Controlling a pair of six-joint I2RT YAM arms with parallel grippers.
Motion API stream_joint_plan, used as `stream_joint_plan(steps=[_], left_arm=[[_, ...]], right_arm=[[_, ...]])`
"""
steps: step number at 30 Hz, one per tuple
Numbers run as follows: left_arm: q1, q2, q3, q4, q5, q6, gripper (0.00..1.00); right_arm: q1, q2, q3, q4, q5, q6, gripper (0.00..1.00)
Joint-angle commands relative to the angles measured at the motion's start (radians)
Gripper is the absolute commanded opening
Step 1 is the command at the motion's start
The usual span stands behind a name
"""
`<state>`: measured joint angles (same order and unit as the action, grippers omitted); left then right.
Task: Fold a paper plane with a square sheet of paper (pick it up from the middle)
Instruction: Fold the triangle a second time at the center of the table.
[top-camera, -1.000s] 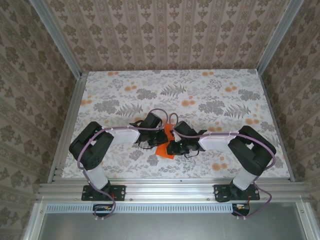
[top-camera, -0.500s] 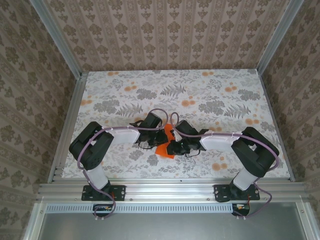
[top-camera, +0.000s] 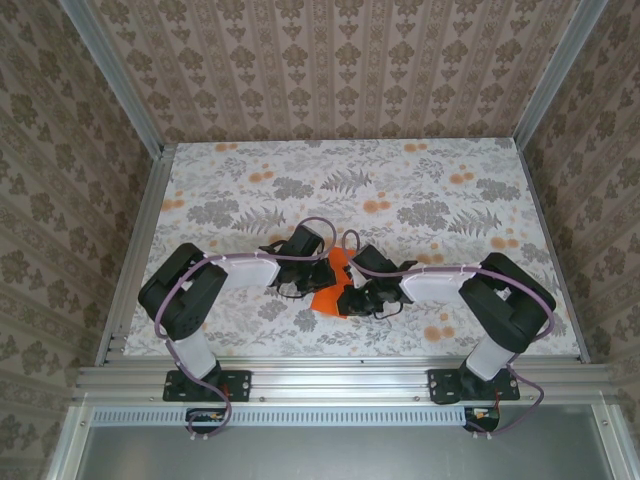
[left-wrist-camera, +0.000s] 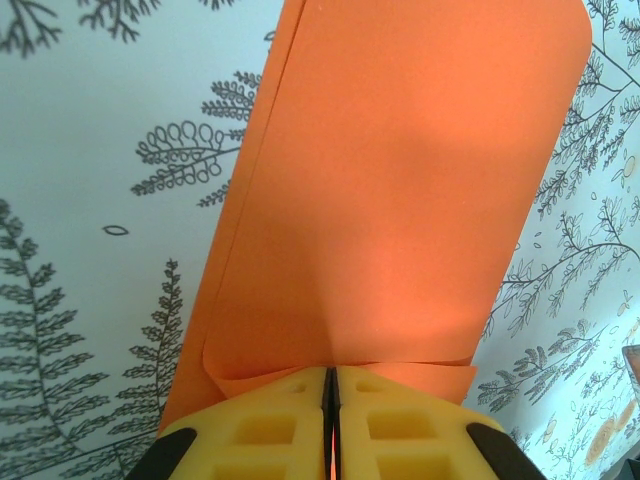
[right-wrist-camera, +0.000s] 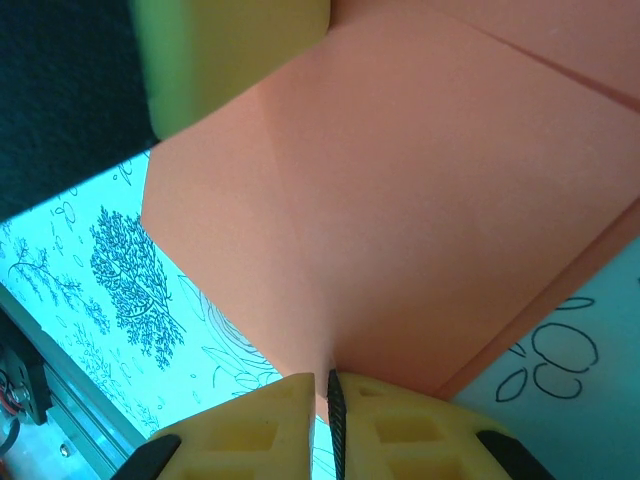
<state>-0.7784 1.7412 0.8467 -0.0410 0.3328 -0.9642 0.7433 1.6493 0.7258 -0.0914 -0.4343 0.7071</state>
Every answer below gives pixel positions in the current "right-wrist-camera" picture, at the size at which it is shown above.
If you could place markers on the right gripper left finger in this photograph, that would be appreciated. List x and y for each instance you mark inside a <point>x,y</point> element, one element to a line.
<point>250,435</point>

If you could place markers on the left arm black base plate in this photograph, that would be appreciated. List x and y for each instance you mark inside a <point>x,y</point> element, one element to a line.
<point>25,375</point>

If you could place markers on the orange square paper sheet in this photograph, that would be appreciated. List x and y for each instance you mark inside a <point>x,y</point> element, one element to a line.
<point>375,200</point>

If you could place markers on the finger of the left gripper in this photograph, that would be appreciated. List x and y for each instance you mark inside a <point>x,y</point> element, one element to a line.
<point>225,50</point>

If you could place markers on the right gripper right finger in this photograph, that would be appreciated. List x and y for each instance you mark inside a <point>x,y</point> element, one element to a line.
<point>425,435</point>

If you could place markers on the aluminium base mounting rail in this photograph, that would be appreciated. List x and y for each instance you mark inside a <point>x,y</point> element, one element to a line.
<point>75,400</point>

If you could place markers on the floral patterned table cover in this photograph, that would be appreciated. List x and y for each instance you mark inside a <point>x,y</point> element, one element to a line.
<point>60,250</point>

